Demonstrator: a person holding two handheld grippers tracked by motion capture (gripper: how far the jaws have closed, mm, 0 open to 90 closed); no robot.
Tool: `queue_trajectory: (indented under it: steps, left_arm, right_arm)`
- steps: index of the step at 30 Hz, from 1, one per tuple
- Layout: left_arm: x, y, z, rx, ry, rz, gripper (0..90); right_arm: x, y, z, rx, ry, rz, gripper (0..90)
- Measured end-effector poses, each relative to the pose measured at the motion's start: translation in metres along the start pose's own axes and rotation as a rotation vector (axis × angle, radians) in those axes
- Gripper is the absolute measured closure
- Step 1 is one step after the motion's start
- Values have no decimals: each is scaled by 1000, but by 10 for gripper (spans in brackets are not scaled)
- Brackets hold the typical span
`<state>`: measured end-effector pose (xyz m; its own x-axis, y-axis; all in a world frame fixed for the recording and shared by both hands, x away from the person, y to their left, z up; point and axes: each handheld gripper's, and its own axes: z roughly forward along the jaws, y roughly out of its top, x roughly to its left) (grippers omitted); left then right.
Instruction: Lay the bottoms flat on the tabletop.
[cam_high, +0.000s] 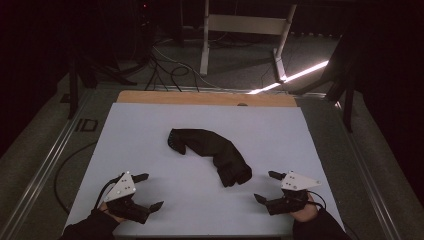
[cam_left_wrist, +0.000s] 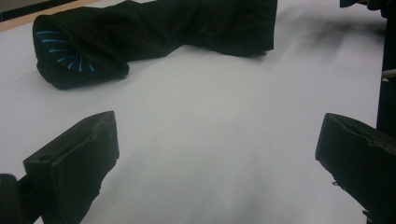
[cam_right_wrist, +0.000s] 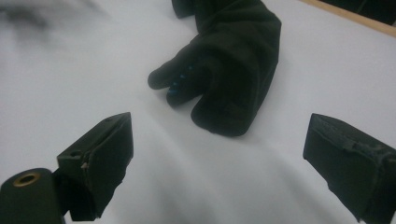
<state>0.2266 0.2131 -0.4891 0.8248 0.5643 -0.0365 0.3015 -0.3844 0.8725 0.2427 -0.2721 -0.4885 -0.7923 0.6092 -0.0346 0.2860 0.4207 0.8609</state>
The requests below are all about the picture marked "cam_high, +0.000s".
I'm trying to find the white desk frame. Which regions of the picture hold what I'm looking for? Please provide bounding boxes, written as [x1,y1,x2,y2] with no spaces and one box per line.
[199,0,298,84]

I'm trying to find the bundle of floor cables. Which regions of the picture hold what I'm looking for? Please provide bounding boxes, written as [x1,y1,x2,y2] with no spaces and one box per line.
[143,38,221,93]

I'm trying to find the black metal stand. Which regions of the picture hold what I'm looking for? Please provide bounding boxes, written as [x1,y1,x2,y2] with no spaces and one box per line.
[65,49,138,120]
[293,29,359,134]

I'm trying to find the white table mat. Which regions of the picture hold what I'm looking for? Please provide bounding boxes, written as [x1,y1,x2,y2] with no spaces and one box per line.
[63,102,345,237]

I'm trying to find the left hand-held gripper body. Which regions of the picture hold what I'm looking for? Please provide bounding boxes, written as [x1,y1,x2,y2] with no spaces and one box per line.
[103,171,152,225]

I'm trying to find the black shorts with blue print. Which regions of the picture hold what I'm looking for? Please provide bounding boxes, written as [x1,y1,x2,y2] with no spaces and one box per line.
[167,127,253,188]

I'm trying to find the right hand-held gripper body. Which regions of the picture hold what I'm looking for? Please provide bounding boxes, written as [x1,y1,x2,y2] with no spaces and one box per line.
[265,170,323,216]

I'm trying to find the black floor cable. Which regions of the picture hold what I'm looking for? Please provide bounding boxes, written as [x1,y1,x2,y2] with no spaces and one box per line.
[53,141,98,216]

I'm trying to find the person's right hand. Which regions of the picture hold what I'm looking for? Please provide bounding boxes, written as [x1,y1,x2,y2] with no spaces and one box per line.
[289,193,320,224]

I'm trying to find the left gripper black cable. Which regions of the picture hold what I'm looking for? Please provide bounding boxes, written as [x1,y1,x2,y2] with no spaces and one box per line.
[94,175,125,211]

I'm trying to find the person's left hand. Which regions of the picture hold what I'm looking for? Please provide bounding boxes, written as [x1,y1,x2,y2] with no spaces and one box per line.
[98,201,128,224]

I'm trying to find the aluminium floor rail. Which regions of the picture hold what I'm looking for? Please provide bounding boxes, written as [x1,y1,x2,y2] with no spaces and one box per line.
[0,91,96,240]
[328,96,403,240]

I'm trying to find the wooden table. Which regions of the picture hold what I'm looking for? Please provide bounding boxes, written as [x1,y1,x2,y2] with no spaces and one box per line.
[115,90,298,108]

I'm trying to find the dark equipment rack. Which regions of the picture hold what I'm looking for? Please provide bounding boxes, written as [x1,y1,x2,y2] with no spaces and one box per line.
[131,0,158,61]

